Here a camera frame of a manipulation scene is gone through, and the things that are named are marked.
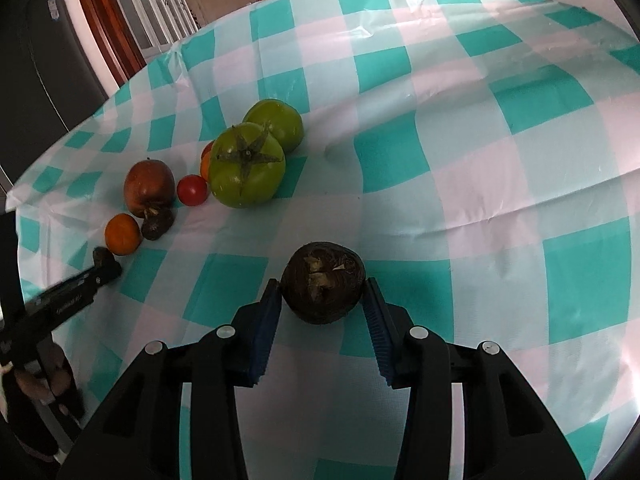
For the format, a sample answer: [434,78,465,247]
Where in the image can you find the orange tangerine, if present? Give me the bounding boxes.
[104,214,142,256]

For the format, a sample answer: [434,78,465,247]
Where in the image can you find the dark brown round fruit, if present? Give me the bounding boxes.
[281,242,367,325]

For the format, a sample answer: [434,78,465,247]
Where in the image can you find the green tomato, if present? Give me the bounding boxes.
[208,122,286,208]
[243,99,304,154]

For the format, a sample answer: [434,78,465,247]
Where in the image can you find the left hand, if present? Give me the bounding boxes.
[14,342,75,415]

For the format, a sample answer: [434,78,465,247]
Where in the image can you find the dark wrinkled small fruit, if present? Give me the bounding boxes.
[141,208,175,240]

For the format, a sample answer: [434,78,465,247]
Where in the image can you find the dark red pomegranate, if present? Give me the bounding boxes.
[124,159,176,218]

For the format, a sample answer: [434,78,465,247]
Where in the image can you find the red cherry tomato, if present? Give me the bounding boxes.
[177,174,208,207]

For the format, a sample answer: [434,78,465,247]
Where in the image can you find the small orange behind tomato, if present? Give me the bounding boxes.
[200,141,214,181]

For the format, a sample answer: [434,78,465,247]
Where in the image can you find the teal pink checkered tablecloth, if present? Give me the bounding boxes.
[9,0,639,478]

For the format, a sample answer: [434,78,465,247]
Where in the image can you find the dark grey refrigerator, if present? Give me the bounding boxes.
[1,0,107,183]

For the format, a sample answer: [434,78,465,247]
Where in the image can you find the white cabinet doors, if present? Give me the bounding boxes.
[117,0,198,63]

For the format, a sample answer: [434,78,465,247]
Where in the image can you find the wooden door frame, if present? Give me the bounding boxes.
[79,0,145,87]

